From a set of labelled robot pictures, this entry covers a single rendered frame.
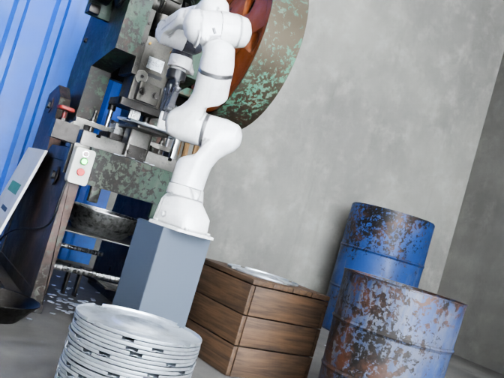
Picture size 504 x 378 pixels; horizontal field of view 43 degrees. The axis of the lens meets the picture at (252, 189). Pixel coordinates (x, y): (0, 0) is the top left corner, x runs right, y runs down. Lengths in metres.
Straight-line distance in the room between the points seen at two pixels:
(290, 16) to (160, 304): 1.33
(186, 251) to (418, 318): 0.74
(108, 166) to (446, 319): 1.37
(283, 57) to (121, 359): 1.68
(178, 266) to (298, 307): 0.59
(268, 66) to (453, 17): 3.09
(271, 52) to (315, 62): 2.01
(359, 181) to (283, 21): 2.43
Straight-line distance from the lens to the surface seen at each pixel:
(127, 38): 2.74
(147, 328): 1.46
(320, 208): 4.77
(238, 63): 2.97
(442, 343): 2.14
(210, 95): 2.03
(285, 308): 2.41
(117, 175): 2.60
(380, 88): 5.06
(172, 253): 2.02
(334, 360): 2.17
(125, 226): 2.73
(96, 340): 1.40
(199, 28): 2.04
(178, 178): 2.07
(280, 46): 2.72
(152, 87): 2.78
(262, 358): 2.41
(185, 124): 2.08
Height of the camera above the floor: 0.53
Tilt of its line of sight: 3 degrees up
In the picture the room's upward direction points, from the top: 16 degrees clockwise
